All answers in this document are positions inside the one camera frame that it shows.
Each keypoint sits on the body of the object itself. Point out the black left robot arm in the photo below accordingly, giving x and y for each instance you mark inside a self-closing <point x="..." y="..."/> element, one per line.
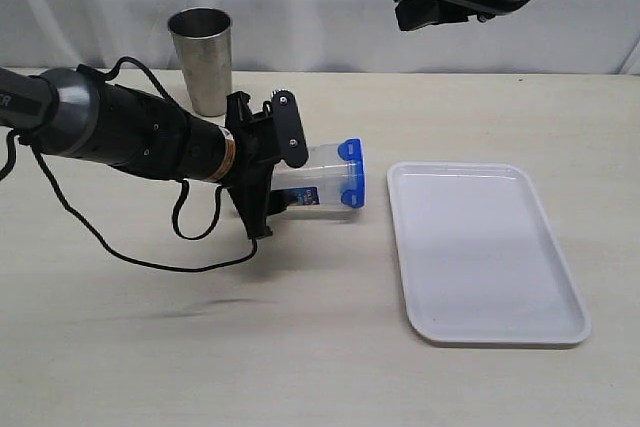
<point x="81" y="114"/>

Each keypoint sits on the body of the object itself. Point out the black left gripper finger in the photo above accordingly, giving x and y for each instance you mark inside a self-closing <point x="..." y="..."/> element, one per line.
<point x="280" y="200"/>

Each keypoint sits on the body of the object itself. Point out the white backdrop curtain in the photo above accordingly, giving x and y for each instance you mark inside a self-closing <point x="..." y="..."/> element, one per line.
<point x="550" y="36"/>

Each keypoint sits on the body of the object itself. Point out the blue plastic lid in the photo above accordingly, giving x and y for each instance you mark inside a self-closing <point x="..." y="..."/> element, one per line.
<point x="353" y="188"/>

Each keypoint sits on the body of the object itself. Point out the clear plastic jar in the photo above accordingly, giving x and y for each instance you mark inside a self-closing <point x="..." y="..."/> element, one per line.
<point x="318" y="181"/>

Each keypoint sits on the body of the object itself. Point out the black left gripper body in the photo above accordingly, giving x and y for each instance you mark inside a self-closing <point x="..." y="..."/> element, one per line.
<point x="249" y="181"/>

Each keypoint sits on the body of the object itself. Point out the stainless steel cup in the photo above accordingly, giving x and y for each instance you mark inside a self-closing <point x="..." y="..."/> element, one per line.
<point x="202" y="41"/>

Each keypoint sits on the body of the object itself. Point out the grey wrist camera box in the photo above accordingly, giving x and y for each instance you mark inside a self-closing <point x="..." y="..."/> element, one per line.
<point x="282" y="110"/>

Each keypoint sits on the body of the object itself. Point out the white plastic tray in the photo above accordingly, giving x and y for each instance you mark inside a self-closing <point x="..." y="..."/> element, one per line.
<point x="478" y="261"/>

